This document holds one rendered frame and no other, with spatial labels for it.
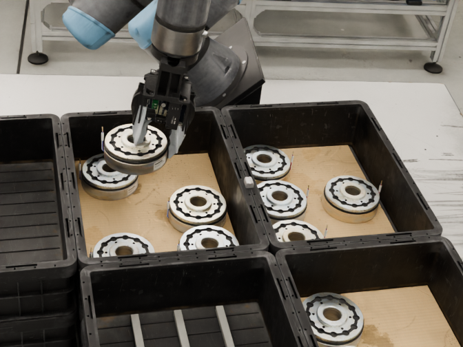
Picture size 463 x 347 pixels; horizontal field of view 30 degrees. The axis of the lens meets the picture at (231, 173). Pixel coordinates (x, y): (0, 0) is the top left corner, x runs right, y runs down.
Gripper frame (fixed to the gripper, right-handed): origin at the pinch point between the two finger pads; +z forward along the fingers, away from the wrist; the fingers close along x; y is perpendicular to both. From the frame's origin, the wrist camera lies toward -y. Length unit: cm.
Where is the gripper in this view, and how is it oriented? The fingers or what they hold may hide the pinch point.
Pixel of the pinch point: (156, 145)
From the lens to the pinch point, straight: 142.1
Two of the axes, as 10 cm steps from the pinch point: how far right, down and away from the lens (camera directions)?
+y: -0.1, 6.0, -8.0
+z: -2.1, 7.8, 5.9
